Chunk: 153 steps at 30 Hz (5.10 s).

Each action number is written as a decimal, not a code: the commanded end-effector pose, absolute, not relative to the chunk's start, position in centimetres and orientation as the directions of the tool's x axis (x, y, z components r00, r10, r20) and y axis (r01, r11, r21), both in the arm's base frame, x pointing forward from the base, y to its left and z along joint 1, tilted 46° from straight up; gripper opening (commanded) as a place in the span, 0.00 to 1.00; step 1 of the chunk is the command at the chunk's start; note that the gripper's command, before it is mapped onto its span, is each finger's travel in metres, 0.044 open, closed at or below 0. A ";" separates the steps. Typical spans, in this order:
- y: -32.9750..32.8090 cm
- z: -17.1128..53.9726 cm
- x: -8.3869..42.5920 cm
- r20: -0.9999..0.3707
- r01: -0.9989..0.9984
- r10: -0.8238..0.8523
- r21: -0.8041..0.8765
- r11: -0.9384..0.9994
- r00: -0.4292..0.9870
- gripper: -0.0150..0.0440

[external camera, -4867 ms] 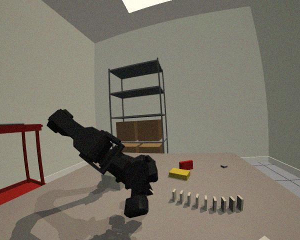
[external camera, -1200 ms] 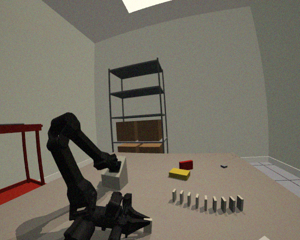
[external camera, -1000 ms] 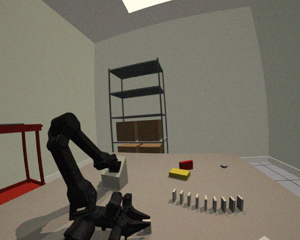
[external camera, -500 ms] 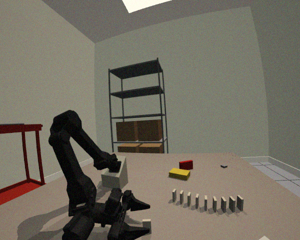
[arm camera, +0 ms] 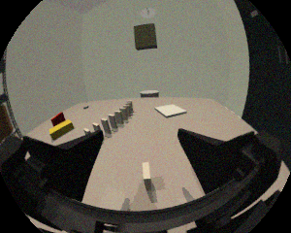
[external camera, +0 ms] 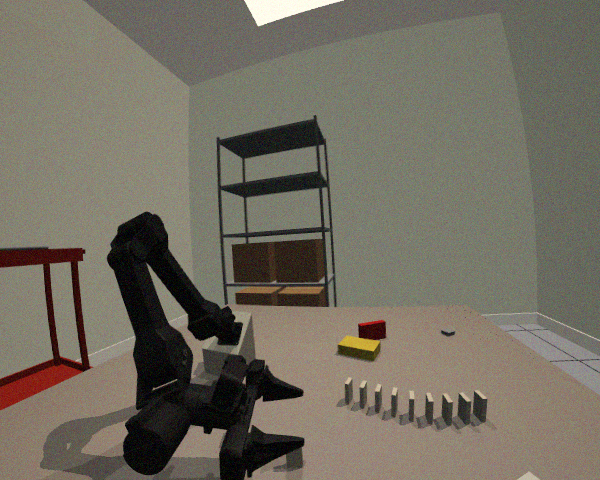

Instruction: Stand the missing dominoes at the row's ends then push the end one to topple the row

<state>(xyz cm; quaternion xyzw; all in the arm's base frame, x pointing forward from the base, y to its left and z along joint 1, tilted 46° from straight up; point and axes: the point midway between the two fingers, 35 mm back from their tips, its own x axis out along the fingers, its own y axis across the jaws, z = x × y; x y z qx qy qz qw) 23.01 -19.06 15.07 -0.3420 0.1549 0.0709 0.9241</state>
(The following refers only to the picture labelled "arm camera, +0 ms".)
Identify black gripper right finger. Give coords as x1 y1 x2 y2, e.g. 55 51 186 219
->
177 128 255 194

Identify yellow flat block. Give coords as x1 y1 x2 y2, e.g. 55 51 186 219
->
49 119 75 140

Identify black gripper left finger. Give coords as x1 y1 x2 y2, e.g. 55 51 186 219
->
22 129 104 202

